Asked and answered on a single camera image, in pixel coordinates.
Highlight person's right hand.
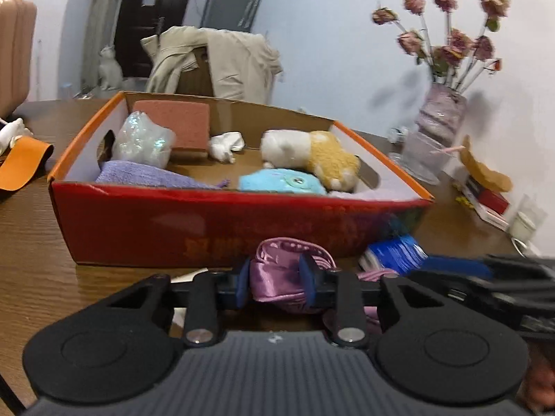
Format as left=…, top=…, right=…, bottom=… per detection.
left=520, top=342, right=555, bottom=414

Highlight bunch of dried roses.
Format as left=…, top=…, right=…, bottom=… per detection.
left=372, top=0, right=512, bottom=96

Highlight white cat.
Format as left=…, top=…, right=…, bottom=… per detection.
left=97, top=44, right=123, bottom=92

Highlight clear iridescent plastic bag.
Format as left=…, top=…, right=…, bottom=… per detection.
left=112, top=111, right=177, bottom=170

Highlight clear plastic cup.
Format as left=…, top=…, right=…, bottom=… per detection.
left=388, top=132, right=456, bottom=185

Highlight pink textured vase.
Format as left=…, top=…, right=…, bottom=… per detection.
left=414, top=82, right=469, bottom=154

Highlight orange ruffled paper item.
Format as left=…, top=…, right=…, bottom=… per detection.
left=460, top=136, right=514, bottom=193

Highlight dark brown entrance door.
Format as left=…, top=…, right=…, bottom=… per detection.
left=113, top=0, right=199, bottom=79

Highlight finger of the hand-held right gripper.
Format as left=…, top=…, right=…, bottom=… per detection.
left=410, top=255, right=495, bottom=302
left=483, top=253, right=555, bottom=276

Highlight small red box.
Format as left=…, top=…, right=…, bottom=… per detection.
left=466, top=177, right=510, bottom=215

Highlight red cardboard box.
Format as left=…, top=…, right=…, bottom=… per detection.
left=48, top=91, right=434, bottom=268

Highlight pink hard suitcase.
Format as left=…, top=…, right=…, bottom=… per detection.
left=0, top=0, right=37, bottom=115

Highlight white plug with cable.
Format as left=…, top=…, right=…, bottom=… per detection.
left=512, top=236, right=543, bottom=256

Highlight beige coat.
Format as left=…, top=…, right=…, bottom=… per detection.
left=141, top=26, right=283, bottom=105

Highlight small white plastic item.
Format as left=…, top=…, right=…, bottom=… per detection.
left=0, top=118, right=34, bottom=155

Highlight blue plush toy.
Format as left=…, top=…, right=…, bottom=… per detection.
left=238, top=168, right=328, bottom=196

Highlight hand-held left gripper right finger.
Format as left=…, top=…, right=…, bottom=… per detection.
left=298, top=252, right=438, bottom=349

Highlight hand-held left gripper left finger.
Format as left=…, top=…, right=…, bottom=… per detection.
left=97, top=259, right=253, bottom=348

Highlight orange layered sponge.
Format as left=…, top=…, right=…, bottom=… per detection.
left=132, top=101, right=212, bottom=159

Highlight white and yellow plush toy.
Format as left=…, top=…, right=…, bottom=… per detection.
left=260, top=129, right=361, bottom=191

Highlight pink satin pouch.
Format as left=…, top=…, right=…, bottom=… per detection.
left=250, top=237, right=400, bottom=334

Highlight purple towel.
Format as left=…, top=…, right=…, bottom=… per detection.
left=94, top=160, right=230, bottom=190

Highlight red and white small boxes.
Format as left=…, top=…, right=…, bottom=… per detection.
left=462, top=188, right=510, bottom=231

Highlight blue and white packet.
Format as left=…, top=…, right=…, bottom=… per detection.
left=359, top=234, right=430, bottom=276

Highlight orange leather piece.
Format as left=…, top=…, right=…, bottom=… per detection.
left=0, top=136, right=55, bottom=193

